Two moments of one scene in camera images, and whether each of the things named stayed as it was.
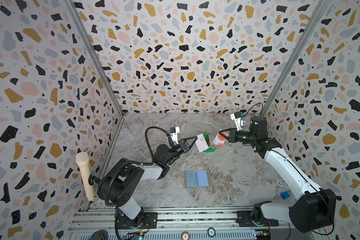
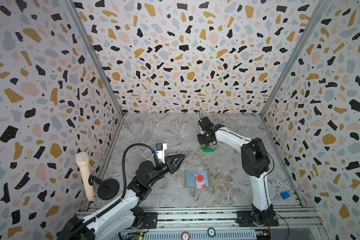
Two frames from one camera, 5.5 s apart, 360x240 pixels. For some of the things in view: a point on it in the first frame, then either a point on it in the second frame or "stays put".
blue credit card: x=202 y=178 stays put
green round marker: x=211 y=232 stays put
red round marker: x=185 y=235 stays put
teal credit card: x=191 y=179 stays put
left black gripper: x=183 y=143 -> x=172 y=166
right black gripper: x=233 y=134 -> x=205 y=138
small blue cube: x=285 y=195 stays put
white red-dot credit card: x=220 y=140 -> x=200 y=181
